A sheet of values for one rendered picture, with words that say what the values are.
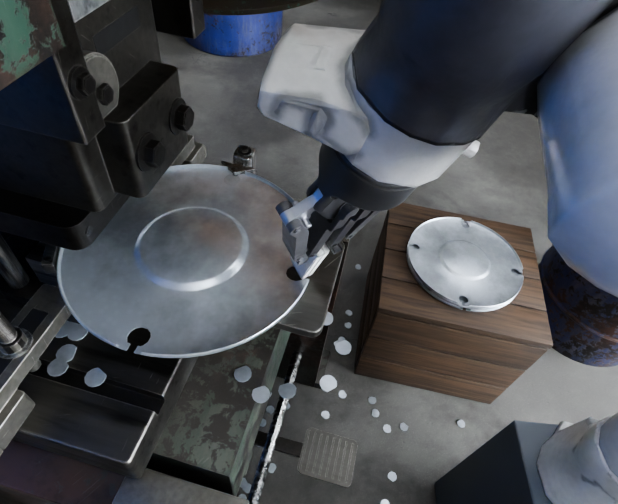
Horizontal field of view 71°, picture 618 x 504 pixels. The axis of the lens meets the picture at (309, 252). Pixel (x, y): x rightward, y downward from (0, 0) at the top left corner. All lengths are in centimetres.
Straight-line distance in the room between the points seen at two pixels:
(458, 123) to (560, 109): 4
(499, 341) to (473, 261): 20
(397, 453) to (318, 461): 29
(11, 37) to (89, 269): 32
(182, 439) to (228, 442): 5
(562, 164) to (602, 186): 3
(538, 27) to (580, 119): 4
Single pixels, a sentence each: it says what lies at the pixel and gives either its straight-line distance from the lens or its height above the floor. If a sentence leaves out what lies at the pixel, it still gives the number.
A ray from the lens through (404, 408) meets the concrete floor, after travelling 132.
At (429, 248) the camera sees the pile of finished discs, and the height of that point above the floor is 37.
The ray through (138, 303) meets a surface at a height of 78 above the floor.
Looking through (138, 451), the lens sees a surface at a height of 70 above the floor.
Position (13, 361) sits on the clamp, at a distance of 54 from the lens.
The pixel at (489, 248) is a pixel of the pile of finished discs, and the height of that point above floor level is 37.
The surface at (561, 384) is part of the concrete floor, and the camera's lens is 156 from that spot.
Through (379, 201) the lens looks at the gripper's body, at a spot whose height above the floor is 98.
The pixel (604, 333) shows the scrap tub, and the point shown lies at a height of 17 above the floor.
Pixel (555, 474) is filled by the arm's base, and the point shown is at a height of 48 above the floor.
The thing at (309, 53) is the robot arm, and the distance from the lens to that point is 28.
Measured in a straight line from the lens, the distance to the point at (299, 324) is 47.
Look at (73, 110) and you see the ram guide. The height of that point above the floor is 102.
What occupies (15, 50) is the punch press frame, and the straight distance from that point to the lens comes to 27.
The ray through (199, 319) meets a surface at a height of 78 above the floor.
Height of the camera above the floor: 118
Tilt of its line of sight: 49 degrees down
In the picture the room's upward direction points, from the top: 8 degrees clockwise
